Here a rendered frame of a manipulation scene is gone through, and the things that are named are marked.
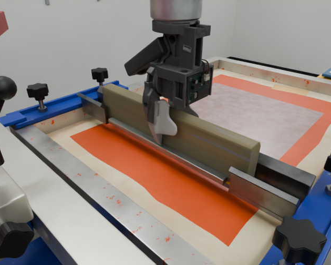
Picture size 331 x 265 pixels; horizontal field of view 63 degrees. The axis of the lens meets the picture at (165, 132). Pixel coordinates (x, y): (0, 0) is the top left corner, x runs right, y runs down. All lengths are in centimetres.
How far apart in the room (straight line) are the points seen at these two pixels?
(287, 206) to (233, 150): 10
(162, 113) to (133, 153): 13
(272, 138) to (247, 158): 25
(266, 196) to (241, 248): 8
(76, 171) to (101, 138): 17
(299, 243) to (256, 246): 13
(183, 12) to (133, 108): 22
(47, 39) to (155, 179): 218
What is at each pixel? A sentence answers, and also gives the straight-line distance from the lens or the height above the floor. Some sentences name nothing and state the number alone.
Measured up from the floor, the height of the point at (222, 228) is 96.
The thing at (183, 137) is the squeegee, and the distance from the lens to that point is 46.
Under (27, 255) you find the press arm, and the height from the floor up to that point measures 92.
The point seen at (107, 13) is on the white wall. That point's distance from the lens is 284.
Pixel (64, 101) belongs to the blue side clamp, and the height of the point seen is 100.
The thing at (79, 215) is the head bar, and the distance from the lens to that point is 32.
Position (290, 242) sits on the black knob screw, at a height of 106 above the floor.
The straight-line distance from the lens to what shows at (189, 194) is 46.
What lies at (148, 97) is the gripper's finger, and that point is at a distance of 43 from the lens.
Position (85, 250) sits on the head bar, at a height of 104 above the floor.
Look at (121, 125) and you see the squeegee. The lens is 57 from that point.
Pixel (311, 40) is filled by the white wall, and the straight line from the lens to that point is 421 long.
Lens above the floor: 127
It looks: 30 degrees down
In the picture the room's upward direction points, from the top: straight up
